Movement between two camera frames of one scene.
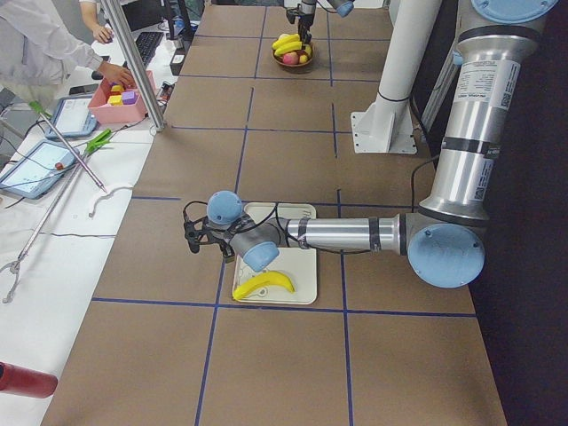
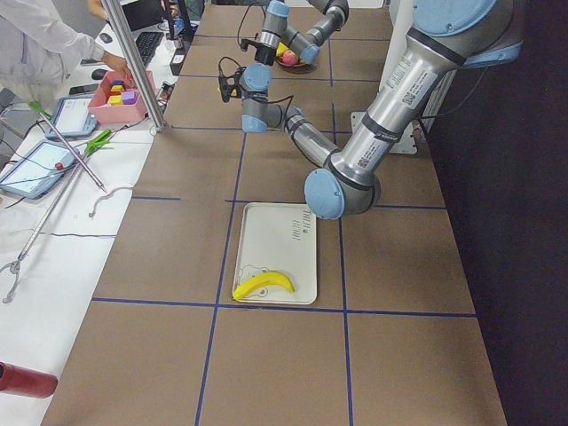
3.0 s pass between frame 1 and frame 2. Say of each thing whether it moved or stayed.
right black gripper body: moved
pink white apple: stayed
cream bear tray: stayed
